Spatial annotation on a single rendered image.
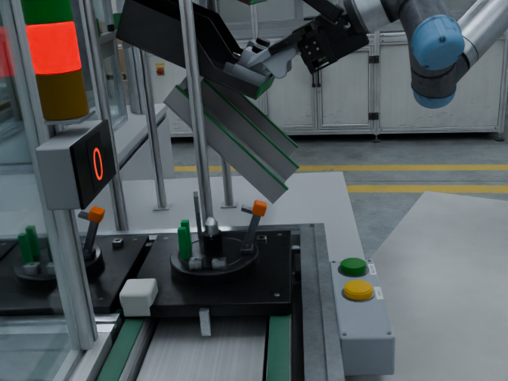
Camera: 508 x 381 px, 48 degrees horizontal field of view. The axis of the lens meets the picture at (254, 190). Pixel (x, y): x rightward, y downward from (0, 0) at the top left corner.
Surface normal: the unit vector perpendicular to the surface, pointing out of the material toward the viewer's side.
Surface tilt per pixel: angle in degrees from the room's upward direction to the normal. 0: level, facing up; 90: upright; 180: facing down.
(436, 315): 0
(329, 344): 0
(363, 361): 90
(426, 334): 0
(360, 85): 90
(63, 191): 90
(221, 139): 90
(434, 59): 130
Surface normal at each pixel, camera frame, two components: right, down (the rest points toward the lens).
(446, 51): 0.18, 0.85
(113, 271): -0.07, -0.94
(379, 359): -0.06, 0.35
